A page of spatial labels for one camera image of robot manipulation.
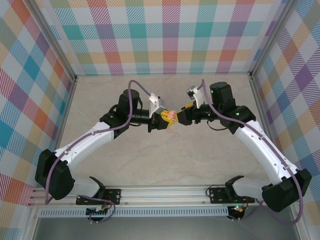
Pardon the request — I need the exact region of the small electronics board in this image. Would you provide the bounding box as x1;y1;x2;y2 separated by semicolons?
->
85;205;110;217
228;204;248;216

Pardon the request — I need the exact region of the slotted white cable duct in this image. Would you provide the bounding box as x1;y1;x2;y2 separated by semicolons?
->
37;206;230;218

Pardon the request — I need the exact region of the thin black wire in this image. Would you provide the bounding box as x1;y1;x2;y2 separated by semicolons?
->
206;119;229;132

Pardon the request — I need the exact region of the thin purple cable loop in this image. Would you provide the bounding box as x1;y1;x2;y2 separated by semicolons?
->
76;198;117;224

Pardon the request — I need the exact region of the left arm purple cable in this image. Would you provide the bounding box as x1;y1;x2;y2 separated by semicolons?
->
44;79;154;205

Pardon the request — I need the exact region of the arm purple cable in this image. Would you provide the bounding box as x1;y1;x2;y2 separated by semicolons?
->
199;79;306;225
44;79;154;205

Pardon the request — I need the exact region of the aluminium frame post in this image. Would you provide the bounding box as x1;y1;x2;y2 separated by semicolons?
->
31;0;78;83
248;0;299;81

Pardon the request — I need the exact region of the grey metal shelf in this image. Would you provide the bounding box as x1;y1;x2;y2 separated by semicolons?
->
31;216;301;240

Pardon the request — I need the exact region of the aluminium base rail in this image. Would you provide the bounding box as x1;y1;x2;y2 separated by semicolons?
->
27;185;305;207

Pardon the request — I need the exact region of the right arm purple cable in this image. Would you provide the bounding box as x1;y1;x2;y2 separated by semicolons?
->
199;79;306;225

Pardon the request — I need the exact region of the aluminium frame side rail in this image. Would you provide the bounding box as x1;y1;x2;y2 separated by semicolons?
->
249;74;309;240
23;74;79;240

